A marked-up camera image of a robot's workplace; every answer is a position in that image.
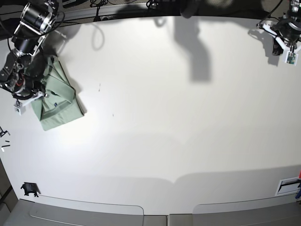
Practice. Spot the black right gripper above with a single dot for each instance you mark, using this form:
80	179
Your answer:
26	91

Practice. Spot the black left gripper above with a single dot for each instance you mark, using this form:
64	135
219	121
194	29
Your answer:
286	34

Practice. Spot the light green T-shirt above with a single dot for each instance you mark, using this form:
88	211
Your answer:
61	105

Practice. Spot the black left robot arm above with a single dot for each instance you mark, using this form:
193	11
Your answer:
294	10

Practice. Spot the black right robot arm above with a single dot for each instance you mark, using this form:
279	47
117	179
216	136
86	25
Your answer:
23	71

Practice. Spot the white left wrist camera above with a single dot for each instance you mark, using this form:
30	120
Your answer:
291	58

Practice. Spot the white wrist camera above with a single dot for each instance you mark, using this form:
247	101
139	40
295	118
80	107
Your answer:
19	108
291	58

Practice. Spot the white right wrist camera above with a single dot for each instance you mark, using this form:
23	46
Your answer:
19	108

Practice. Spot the small black metal bracket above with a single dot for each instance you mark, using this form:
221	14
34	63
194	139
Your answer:
2	132

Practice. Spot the black clamp bracket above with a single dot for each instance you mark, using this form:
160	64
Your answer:
30	188

